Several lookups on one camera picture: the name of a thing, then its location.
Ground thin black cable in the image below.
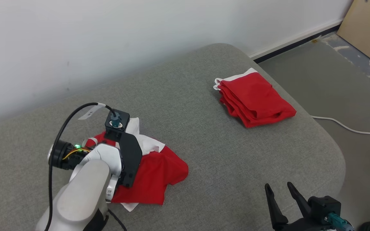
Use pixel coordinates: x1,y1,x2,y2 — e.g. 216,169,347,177
107,209,128,231
48,102,119,231

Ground white floor cable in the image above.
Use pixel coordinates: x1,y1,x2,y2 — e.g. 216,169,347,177
310,115,370,145

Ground white black wall baseboard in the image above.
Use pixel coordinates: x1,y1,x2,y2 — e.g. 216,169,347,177
249,19,343,64

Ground red jersey white trim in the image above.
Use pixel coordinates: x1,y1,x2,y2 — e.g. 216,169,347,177
82,117,189,212

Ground white cable label tag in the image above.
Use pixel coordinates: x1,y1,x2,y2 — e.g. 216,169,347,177
78,103,107,121

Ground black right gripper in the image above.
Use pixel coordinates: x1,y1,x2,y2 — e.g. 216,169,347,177
264,182,333,231

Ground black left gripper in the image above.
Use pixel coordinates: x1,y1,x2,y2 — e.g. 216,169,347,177
116,132,143,188

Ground red Bulls 23 shorts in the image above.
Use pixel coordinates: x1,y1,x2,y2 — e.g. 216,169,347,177
213,68,297,128

